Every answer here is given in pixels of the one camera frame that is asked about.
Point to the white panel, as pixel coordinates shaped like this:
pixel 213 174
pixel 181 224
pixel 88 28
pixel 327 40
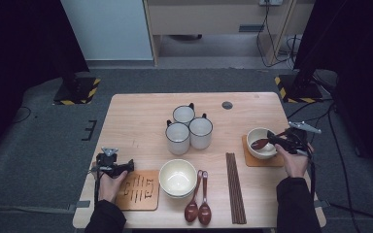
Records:
pixel 110 29

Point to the reddish brown wooden spoon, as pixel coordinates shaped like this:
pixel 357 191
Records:
pixel 191 213
pixel 204 214
pixel 259 144

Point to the white mug black rim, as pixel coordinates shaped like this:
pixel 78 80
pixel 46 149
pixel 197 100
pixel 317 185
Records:
pixel 177 137
pixel 200 131
pixel 183 114

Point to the white power strip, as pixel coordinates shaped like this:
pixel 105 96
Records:
pixel 270 2

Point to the grey round table grommet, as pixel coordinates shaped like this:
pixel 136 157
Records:
pixel 227 105

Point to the black stand with striped base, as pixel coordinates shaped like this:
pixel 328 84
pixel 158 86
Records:
pixel 77 92
pixel 299 92

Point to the person's right hand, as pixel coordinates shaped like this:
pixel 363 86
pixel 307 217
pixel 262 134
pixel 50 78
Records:
pixel 296 165

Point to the light wooden cabinet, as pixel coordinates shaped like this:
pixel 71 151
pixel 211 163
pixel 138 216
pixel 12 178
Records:
pixel 207 19

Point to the bundle of dark chopsticks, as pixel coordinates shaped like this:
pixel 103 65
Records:
pixel 235 191

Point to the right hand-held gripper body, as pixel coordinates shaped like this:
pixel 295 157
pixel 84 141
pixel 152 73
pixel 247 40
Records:
pixel 296 140

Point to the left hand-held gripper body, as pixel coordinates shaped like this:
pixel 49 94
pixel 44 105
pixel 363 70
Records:
pixel 107 163

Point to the cream ceramic bowl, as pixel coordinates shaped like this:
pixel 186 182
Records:
pixel 257 133
pixel 177 178
pixel 176 197

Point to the black curtain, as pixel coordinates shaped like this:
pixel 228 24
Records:
pixel 362 64
pixel 19 48

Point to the person's left hand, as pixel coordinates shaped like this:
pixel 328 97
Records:
pixel 108 189

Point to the wooden coaster with cutouts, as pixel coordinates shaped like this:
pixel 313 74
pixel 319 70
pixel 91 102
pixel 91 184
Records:
pixel 249 162
pixel 142 200

